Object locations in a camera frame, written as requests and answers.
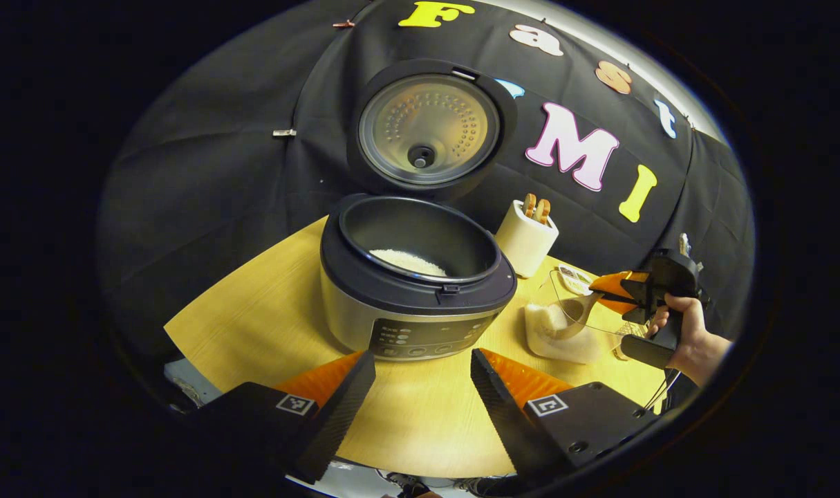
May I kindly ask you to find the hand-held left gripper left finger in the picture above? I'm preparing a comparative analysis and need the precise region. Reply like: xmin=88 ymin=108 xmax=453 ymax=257
xmin=181 ymin=351 xmax=377 ymax=485

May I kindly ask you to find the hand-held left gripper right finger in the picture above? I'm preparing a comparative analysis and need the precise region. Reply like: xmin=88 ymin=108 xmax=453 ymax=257
xmin=470 ymin=348 xmax=662 ymax=488

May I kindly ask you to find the clear chopstick holder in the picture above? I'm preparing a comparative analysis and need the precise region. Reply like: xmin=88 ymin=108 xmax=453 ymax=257
xmin=612 ymin=320 xmax=652 ymax=362

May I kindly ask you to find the wooden spoon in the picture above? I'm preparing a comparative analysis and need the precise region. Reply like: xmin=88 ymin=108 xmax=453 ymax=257
xmin=554 ymin=290 xmax=604 ymax=340

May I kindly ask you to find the black and silver rice cooker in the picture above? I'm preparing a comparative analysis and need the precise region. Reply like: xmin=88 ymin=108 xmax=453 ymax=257
xmin=319 ymin=59 xmax=519 ymax=362

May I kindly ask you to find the clear plastic rice container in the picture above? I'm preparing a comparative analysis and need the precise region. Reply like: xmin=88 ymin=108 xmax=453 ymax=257
xmin=523 ymin=268 xmax=643 ymax=365

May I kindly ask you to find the white divided dish of beans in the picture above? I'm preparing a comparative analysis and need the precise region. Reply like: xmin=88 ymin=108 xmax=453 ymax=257
xmin=558 ymin=264 xmax=595 ymax=295

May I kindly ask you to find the white toaster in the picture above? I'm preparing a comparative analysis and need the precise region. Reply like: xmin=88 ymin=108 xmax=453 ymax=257
xmin=494 ymin=200 xmax=560 ymax=279

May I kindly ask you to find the black backdrop cloth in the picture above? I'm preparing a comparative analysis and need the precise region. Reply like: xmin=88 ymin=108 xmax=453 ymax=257
xmin=98 ymin=0 xmax=756 ymax=360

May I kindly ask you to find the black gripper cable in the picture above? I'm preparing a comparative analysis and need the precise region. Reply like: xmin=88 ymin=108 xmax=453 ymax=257
xmin=643 ymin=370 xmax=682 ymax=414

